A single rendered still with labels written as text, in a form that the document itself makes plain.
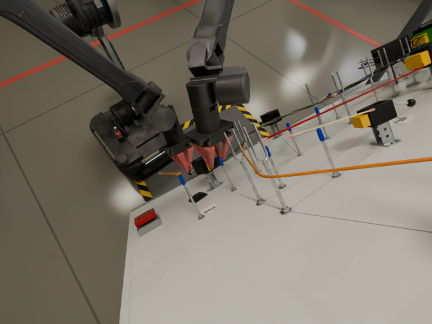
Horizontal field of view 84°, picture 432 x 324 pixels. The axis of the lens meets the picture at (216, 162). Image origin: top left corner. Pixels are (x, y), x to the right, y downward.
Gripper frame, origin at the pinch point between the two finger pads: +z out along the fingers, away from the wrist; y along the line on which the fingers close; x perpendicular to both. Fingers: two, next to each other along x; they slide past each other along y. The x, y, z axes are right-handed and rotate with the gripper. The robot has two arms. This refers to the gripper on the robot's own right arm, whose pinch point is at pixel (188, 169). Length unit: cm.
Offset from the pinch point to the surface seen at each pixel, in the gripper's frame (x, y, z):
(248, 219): -36.7, -9.5, 0.2
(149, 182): 114, 16, 32
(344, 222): -51, -7, -2
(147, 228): -12.2, -20.1, 3.5
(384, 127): -47, 17, -5
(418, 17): -31, 95, -18
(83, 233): 118, -39, 43
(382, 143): -46.6, 16.6, -2.0
